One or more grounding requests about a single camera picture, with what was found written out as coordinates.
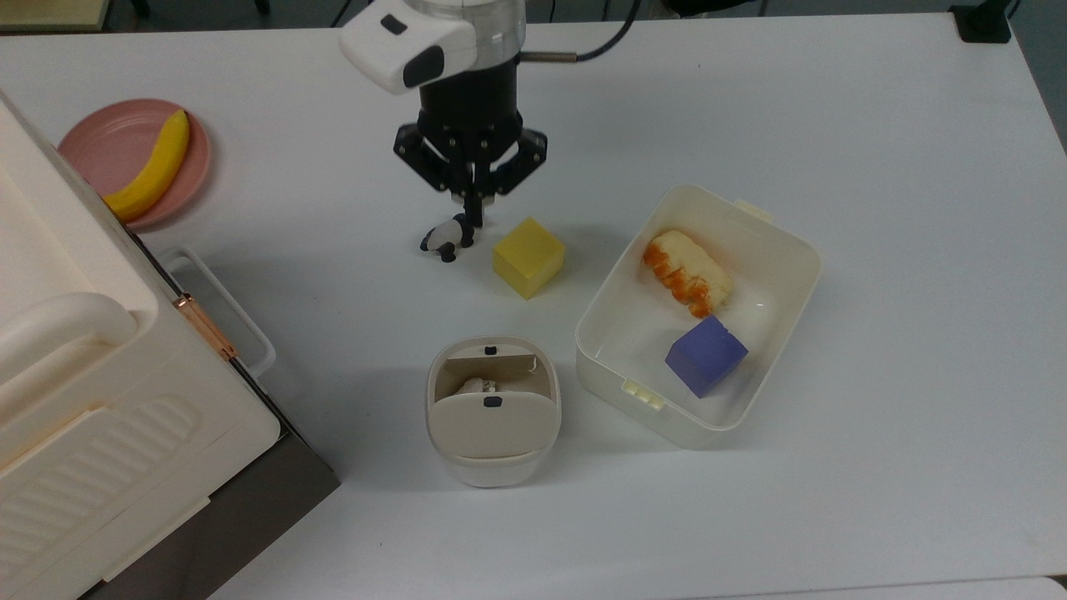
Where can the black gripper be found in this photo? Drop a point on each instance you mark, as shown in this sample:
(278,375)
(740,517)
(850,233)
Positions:
(471,104)

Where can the beige trash can lid flap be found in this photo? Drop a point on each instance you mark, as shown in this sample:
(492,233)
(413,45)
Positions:
(492,429)
(500,367)

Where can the crumpled paper trash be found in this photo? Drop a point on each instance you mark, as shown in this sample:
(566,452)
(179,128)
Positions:
(477,387)

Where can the white mini trash can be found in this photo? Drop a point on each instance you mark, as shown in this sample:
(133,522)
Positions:
(492,471)

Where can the small panda figurine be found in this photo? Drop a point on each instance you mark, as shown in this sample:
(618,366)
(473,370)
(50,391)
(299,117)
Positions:
(442,237)

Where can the yellow cube block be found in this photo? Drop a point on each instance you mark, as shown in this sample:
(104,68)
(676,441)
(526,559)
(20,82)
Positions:
(528,257)

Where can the toy shrimp sushi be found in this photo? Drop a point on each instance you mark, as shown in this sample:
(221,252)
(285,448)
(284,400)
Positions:
(688,271)

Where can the purple cube block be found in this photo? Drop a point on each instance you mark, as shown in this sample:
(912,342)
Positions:
(704,354)

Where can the yellow toy banana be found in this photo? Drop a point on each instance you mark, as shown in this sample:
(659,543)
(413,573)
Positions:
(158,171)

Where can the copper appliance latch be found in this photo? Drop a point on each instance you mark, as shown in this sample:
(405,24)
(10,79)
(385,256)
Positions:
(207,327)

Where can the white plastic container box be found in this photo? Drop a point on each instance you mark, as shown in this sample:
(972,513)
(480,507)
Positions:
(775,275)

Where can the pink plate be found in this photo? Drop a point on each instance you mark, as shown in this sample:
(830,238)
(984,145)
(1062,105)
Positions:
(108,150)

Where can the large white appliance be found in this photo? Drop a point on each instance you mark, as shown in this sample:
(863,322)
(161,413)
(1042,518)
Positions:
(100,400)

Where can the wooden table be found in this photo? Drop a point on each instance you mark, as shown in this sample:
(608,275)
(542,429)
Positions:
(50,12)

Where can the black table clamp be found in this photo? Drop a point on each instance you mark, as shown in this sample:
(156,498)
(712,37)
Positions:
(982,21)

